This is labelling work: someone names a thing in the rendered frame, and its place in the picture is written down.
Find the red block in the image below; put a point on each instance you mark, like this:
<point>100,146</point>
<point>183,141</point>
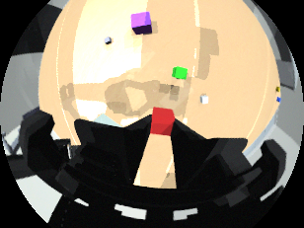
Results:
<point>162,121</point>

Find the purple cube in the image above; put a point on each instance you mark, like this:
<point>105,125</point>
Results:
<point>141,23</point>

